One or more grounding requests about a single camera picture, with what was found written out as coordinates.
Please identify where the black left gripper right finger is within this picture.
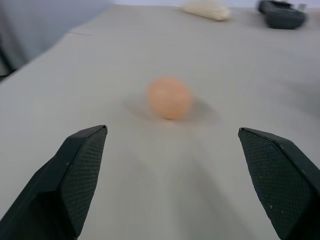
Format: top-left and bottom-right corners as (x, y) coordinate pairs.
(237, 127), (320, 240)

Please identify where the cream cloth lump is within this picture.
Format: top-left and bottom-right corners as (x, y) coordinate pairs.
(180, 0), (232, 22)

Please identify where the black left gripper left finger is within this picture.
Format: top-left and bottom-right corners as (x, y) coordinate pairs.
(0, 124), (109, 240)

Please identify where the light brown egg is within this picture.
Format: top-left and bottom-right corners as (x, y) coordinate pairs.
(146, 76), (193, 120)

